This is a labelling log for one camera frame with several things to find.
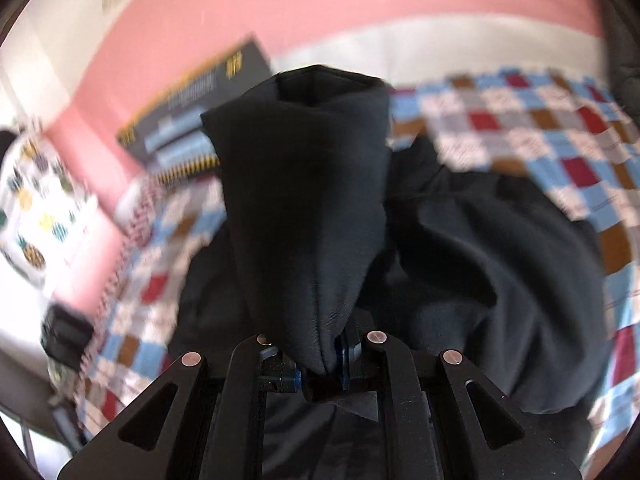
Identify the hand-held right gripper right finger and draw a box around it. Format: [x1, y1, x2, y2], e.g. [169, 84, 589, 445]
[334, 327, 584, 480]

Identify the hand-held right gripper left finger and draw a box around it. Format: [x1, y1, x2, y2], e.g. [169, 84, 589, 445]
[57, 332, 304, 480]

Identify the black garment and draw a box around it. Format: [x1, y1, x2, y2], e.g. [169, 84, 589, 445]
[170, 64, 616, 480]

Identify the red white striped bedsheet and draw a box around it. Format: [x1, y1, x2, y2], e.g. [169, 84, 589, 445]
[97, 175, 153, 323]

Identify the dark blocky object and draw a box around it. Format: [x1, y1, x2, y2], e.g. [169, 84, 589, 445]
[40, 305, 96, 368]

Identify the electric cooker cardboard box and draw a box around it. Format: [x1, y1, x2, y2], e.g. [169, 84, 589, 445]
[116, 35, 275, 187]

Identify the checked patchwork blanket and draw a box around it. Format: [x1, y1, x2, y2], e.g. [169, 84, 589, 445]
[75, 67, 640, 476]

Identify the pineapple print curtain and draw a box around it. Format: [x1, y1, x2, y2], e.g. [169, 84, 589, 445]
[0, 120, 99, 291]

